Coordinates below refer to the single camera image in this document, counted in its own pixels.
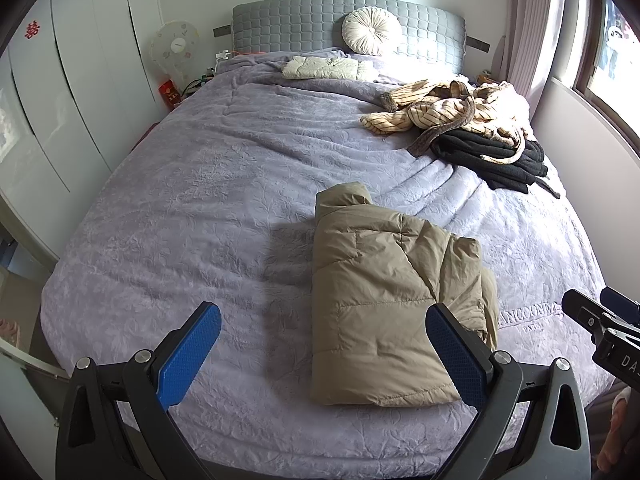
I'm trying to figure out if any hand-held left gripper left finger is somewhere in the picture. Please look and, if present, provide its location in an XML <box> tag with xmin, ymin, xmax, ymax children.
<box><xmin>55</xmin><ymin>301</ymin><xmax>222</xmax><ymax>480</ymax></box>

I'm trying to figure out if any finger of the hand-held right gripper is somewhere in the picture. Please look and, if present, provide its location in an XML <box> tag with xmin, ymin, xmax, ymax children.
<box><xmin>561</xmin><ymin>288</ymin><xmax>609</xmax><ymax>334</ymax></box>
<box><xmin>600</xmin><ymin>287</ymin><xmax>640</xmax><ymax>326</ymax></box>

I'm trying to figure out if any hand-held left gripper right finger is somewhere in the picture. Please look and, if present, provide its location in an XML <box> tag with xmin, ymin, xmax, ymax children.
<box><xmin>425</xmin><ymin>303</ymin><xmax>593</xmax><ymax>480</ymax></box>

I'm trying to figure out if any beige puffer jacket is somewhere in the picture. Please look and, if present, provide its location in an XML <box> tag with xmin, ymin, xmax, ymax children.
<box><xmin>309</xmin><ymin>181</ymin><xmax>500</xmax><ymax>407</ymax></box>

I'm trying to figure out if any person's right hand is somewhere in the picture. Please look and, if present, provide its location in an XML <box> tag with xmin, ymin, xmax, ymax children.
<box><xmin>597</xmin><ymin>385</ymin><xmax>640</xmax><ymax>471</ymax></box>

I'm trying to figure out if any lavender embossed blanket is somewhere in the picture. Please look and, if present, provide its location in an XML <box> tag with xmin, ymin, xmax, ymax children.
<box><xmin>40</xmin><ymin>47</ymin><xmax>623</xmax><ymax>480</ymax></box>

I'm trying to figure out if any folded black fleece garment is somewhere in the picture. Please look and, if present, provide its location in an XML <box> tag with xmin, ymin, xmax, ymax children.
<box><xmin>431</xmin><ymin>129</ymin><xmax>549</xmax><ymax>194</ymax></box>

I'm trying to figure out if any pink slipper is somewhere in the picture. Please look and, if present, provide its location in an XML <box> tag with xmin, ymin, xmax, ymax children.
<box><xmin>0</xmin><ymin>317</ymin><xmax>22</xmax><ymax>348</ymax></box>

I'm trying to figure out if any cream striped fleece robe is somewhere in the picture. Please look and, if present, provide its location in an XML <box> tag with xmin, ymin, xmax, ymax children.
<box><xmin>360</xmin><ymin>79</ymin><xmax>531</xmax><ymax>165</ymax></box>

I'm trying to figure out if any red paper packet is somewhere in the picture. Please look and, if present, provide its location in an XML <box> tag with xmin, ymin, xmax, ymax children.
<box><xmin>159</xmin><ymin>81</ymin><xmax>181</xmax><ymax>109</ymax></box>

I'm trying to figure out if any white wardrobe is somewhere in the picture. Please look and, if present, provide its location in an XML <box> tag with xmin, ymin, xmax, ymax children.
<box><xmin>0</xmin><ymin>0</ymin><xmax>166</xmax><ymax>261</ymax></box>

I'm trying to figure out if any window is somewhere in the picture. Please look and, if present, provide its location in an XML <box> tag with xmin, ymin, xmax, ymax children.
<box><xmin>570</xmin><ymin>0</ymin><xmax>640</xmax><ymax>106</ymax></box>

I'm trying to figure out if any pale pink curtain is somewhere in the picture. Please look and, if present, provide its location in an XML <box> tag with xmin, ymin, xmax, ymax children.
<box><xmin>492</xmin><ymin>0</ymin><xmax>568</xmax><ymax>106</ymax></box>

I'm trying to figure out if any white electric fan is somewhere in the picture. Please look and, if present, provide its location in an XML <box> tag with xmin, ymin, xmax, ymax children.
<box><xmin>150</xmin><ymin>21</ymin><xmax>200</xmax><ymax>78</ymax></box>

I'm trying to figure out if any folded cream quilted jacket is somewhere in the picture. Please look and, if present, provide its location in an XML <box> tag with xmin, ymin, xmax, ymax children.
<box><xmin>281</xmin><ymin>56</ymin><xmax>373</xmax><ymax>80</ymax></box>

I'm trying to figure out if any round cream cushion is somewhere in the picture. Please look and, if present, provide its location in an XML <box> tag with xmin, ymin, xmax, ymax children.
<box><xmin>342</xmin><ymin>7</ymin><xmax>402</xmax><ymax>56</ymax></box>

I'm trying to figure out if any grey quilted headboard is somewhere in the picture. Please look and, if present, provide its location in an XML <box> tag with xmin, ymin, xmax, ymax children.
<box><xmin>231</xmin><ymin>0</ymin><xmax>467</xmax><ymax>77</ymax></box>

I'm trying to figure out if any black cable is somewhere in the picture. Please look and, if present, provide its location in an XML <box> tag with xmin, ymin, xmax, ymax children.
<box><xmin>182</xmin><ymin>76</ymin><xmax>212</xmax><ymax>99</ymax></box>

